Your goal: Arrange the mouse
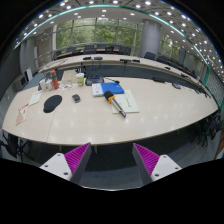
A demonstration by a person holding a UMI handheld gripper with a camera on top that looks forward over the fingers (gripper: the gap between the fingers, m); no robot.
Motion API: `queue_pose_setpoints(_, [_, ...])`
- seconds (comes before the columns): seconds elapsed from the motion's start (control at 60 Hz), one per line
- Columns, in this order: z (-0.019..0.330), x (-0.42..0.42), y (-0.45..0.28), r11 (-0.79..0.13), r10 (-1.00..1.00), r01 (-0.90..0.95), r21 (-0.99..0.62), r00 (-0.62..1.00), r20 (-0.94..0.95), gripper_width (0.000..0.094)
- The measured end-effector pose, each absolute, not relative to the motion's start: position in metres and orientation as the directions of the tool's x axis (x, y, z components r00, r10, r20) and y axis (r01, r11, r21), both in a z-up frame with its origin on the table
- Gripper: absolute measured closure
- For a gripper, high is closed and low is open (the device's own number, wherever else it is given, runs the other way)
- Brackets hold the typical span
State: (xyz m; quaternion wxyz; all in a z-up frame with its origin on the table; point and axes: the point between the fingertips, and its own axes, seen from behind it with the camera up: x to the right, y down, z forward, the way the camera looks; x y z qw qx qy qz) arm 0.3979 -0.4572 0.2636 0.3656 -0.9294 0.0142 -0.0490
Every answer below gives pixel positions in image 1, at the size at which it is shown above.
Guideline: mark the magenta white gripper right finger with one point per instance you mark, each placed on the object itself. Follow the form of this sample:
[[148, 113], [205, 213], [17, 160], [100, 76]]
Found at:
[[152, 166]]

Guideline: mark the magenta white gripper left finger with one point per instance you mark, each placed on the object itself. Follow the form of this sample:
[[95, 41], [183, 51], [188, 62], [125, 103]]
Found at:
[[69, 166]]

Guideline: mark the black oval mouse pad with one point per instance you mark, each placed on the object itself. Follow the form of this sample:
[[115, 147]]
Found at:
[[51, 103]]

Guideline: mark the black computer mouse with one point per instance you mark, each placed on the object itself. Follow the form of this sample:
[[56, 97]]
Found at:
[[76, 98]]

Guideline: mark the black office chair left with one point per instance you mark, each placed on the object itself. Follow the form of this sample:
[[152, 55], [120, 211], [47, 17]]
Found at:
[[14, 146]]

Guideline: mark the black office chairs right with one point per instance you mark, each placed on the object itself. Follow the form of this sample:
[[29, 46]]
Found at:
[[208, 128]]

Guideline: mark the red white leaflet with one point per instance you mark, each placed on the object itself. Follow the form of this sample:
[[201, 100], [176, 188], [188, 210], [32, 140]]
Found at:
[[21, 114]]

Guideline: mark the white paper under microphone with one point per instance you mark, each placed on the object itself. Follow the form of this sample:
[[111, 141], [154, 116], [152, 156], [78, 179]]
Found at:
[[127, 102]]

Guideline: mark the white paper sheet left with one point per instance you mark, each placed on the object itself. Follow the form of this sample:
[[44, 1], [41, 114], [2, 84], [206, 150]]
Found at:
[[35, 98]]

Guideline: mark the microphone with orange band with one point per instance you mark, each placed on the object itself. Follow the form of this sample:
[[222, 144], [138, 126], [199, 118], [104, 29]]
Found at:
[[110, 97]]

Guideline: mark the white book beside notebook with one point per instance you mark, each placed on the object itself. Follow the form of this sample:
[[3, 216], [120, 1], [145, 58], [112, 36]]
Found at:
[[97, 90]]

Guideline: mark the white cup left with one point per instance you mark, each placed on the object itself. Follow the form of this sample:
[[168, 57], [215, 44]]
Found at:
[[49, 85]]

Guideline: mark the blue notebook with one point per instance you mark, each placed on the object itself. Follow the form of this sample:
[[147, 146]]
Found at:
[[112, 87]]

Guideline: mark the brown paper bag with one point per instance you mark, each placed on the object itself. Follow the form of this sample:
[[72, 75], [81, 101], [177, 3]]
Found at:
[[69, 77]]

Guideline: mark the white cup green lid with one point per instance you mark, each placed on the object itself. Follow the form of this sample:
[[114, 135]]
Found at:
[[80, 79]]

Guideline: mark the red thermos bottle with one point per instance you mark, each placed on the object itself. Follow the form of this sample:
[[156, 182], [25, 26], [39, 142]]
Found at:
[[54, 79]]

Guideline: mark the grey round pillar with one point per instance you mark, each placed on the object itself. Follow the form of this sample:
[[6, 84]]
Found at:
[[150, 37]]

